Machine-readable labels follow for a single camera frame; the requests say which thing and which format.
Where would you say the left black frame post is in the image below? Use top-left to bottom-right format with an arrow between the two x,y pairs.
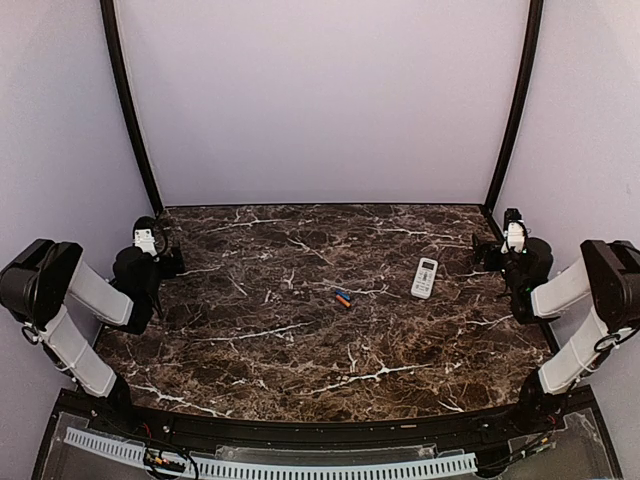
99,0 -> 164,216

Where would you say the white slotted cable duct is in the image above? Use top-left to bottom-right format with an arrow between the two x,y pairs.
64,427 -> 478,480

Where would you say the right black frame post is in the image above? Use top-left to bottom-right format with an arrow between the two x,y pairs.
483,0 -> 544,215

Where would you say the black frame post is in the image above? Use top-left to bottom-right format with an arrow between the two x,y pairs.
483,0 -> 544,215
99,0 -> 164,216

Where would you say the black front rail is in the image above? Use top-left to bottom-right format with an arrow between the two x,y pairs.
134,407 -> 521,449

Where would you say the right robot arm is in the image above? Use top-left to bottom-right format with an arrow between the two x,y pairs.
472,235 -> 639,434

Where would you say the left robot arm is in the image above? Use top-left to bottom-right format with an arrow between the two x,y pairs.
1,239 -> 185,436

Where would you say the white remote control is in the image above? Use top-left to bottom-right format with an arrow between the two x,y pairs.
410,258 -> 438,299

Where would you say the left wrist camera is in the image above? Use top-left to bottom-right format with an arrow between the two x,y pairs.
133,216 -> 157,256

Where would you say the orange battery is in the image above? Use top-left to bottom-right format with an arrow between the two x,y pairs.
336,295 -> 351,308

